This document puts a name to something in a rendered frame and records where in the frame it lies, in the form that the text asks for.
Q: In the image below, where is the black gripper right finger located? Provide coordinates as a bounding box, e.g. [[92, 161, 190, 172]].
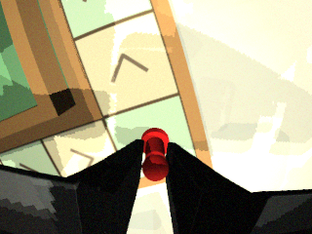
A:
[[165, 141, 312, 234]]

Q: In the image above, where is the red game pawn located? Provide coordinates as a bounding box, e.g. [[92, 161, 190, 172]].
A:
[[141, 128, 169, 182]]

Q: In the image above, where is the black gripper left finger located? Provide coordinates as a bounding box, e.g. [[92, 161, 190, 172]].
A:
[[0, 139, 144, 234]]

